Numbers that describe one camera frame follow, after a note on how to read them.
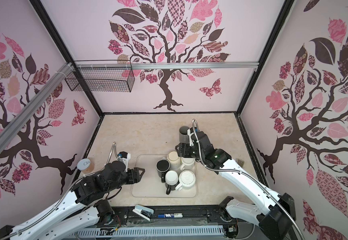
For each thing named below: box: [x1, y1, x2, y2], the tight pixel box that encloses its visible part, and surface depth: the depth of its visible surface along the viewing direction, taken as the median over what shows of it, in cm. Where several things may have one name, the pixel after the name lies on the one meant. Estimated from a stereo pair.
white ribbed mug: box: [175, 170, 196, 191], surface depth 79 cm
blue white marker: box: [157, 213, 184, 218], surface depth 74 cm
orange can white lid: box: [77, 158, 95, 174], surface depth 88 cm
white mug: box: [180, 156, 196, 171], surface depth 87 cm
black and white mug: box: [164, 170, 180, 195], surface depth 79 cm
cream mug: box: [167, 151, 182, 170], surface depth 87 cm
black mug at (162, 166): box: [156, 158, 171, 183], surface depth 83 cm
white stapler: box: [132, 204, 155, 222], surface depth 75 cm
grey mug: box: [179, 126, 190, 144], surface depth 97 cm
